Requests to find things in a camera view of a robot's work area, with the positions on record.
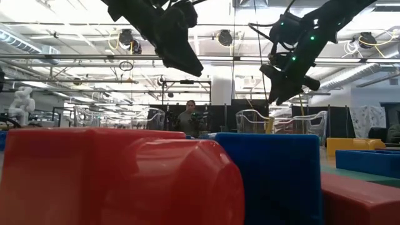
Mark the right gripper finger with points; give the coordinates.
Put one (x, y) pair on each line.
(275, 92)
(286, 93)

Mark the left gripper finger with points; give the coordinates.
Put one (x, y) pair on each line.
(192, 62)
(179, 66)

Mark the yellow long block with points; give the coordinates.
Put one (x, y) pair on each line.
(269, 125)

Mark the yellow medium block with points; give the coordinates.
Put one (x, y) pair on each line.
(350, 144)

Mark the small blue block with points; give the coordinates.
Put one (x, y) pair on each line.
(368, 162)

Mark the red long block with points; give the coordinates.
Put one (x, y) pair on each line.
(359, 206)

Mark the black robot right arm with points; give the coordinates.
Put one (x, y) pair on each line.
(337, 15)

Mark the clear plastic bin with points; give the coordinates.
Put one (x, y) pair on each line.
(156, 118)
(250, 120)

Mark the standing person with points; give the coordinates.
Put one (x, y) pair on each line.
(187, 122)

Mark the white patterned cloth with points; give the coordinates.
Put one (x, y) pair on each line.
(368, 118)

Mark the blue medium block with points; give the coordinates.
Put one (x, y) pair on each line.
(2, 140)
(275, 181)

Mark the black office chair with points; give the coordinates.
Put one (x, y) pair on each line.
(376, 133)

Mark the seated person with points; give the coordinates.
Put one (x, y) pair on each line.
(394, 132)

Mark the red medium block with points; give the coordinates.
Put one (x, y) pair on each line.
(62, 175)

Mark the white robot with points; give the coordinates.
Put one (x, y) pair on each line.
(22, 104)

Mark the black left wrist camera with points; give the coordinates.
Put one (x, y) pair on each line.
(186, 15)

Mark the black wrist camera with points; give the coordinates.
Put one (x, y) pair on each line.
(286, 29)
(186, 15)

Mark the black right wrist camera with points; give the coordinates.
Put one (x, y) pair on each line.
(286, 29)

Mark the black partition wall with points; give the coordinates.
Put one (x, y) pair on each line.
(218, 115)

